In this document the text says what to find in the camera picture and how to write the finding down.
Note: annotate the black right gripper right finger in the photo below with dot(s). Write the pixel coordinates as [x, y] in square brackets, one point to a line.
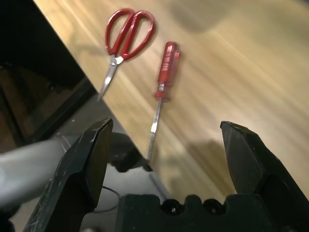
[253, 164]

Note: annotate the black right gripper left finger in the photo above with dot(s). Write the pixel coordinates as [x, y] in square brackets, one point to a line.
[72, 181]

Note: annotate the silver left robot leg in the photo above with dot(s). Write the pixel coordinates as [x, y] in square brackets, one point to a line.
[26, 169]

